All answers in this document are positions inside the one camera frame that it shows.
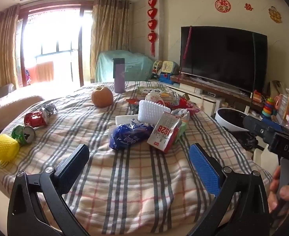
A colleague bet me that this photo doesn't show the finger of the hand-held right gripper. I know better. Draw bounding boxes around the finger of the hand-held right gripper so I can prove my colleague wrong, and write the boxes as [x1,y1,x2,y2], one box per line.
[260,118,286,133]
[243,115,267,138]

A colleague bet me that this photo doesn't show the toy telephone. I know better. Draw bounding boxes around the toy telephone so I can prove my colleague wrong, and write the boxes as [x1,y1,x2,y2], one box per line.
[161,60,179,74]

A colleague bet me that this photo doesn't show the cartoon wall sticker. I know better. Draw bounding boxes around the cartoon wall sticker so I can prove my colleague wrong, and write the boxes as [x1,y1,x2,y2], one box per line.
[268,6,283,24]

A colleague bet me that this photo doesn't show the white paper bag red print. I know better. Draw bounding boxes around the white paper bag red print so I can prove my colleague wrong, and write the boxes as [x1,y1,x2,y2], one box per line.
[145,91,171,109]

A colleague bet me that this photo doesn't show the orange hanging cloth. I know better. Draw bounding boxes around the orange hanging cloth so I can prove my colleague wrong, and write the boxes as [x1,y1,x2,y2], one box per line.
[35,61,54,81]

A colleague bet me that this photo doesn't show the pink rod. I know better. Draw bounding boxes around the pink rod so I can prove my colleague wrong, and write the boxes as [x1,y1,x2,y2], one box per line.
[182,26,193,61]

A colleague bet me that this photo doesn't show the white brown television cabinet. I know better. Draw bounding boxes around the white brown television cabinet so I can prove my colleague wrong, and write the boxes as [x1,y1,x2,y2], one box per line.
[149,75,265,118]

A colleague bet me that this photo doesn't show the silver foil snack bag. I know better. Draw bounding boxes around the silver foil snack bag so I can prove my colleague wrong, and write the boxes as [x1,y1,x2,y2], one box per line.
[171,108,190,123]

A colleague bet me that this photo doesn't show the teal covered furniture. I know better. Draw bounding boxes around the teal covered furniture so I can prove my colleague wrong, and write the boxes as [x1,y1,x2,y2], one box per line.
[95,50,155,83]

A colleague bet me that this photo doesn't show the apple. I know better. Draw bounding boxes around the apple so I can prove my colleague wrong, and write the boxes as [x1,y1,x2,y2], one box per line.
[91,87,114,108]

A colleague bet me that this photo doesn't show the crushed green drink can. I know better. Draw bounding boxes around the crushed green drink can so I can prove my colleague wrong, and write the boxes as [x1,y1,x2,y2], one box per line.
[11,125,36,146]

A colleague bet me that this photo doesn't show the toy ferris wheel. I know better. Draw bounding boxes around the toy ferris wheel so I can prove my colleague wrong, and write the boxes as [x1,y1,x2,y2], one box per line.
[152,60,163,75]

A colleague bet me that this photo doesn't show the person's right hand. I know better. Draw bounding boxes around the person's right hand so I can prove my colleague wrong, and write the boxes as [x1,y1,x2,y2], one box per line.
[268,166,289,214]

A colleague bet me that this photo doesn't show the blue snack bag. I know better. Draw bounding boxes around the blue snack bag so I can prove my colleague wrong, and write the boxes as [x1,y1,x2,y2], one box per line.
[109,123,155,150]

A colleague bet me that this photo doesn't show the white red paper carton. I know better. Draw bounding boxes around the white red paper carton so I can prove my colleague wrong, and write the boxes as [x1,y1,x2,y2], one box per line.
[147,111,182,154]

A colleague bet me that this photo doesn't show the black flat television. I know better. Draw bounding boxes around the black flat television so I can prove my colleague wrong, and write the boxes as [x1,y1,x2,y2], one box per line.
[180,26,268,95]

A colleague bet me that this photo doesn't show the beige sofa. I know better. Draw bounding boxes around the beige sofa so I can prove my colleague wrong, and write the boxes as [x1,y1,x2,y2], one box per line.
[0,84,45,133]

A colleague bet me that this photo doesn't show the plaid blanket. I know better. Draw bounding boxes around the plaid blanket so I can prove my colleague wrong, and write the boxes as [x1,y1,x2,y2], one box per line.
[0,81,274,236]

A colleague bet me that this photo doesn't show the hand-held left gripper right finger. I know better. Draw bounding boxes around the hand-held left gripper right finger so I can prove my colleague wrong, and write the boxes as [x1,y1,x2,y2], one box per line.
[189,143,270,236]

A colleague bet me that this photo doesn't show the rainbow stacking ring toy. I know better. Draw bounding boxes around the rainbow stacking ring toy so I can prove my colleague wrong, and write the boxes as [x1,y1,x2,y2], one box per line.
[263,97,278,120]

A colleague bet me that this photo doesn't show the sliding glass balcony door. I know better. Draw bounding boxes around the sliding glass balcony door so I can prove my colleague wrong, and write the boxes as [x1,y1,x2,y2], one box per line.
[19,4,93,86]

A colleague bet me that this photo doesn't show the purple thermos bottle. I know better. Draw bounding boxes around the purple thermos bottle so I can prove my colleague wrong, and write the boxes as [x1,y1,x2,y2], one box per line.
[112,58,126,94]

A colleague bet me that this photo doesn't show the red snack wrapper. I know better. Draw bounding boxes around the red snack wrapper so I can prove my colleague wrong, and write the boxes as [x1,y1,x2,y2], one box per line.
[174,96,200,115]

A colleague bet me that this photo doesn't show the blue toy cash register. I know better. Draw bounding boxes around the blue toy cash register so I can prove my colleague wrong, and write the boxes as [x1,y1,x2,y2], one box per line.
[158,72,174,83]

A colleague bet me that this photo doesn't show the round red wall sticker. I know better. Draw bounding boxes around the round red wall sticker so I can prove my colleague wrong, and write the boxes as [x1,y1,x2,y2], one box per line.
[215,0,231,13]

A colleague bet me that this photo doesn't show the beige curtain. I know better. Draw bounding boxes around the beige curtain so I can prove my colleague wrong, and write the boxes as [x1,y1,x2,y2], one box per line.
[0,5,20,89]
[90,0,130,83]

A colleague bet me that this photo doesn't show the red heart hanging decoration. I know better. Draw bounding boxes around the red heart hanging decoration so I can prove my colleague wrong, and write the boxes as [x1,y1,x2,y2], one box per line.
[147,0,158,57]

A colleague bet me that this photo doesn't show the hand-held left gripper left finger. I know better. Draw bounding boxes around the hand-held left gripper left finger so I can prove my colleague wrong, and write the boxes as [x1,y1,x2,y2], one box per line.
[7,143,91,236]

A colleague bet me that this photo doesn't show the white bin with black liner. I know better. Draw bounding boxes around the white bin with black liner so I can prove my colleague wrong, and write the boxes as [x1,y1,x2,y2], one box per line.
[215,108,260,150]

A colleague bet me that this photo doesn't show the green children's book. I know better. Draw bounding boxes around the green children's book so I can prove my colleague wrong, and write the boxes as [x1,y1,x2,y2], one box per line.
[136,86,176,102]

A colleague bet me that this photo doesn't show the white plastic brush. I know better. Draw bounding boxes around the white plastic brush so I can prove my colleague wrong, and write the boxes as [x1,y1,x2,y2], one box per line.
[138,100,172,123]

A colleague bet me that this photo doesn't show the crushed red drink can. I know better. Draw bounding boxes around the crushed red drink can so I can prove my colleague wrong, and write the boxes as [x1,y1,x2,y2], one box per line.
[24,111,50,128]

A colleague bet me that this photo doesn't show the yellow foam fruit net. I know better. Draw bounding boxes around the yellow foam fruit net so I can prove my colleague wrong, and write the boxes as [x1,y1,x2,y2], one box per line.
[0,134,20,163]

